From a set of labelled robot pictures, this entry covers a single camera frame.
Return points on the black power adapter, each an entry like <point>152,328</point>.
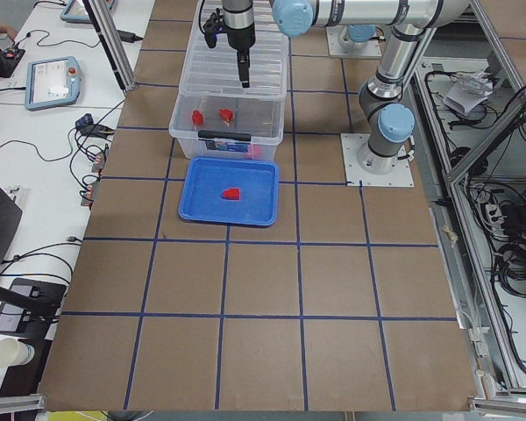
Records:
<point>128,37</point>

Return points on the teach pendant with red button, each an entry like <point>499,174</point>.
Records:
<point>52,83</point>

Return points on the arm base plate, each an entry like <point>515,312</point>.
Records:
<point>363,168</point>
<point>354,41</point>

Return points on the clear plastic storage box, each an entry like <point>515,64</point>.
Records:
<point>263,119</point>

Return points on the red block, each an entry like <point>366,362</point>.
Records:
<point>226,115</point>
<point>256,152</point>
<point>197,118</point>
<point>231,194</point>

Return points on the red block in box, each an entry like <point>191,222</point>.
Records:
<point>256,152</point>
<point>197,118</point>
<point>226,115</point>

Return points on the white paper cup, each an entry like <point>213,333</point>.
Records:
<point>15,353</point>

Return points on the aluminium frame post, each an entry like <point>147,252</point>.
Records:
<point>106,31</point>

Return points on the black box latch handle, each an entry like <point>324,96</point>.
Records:
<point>206,134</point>

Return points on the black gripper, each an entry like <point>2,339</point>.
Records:
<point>239,39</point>

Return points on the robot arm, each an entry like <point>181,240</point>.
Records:
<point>391,122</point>

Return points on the blue plastic tray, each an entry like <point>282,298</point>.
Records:
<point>207,178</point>

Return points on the clear plastic box lid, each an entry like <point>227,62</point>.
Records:
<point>214,71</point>

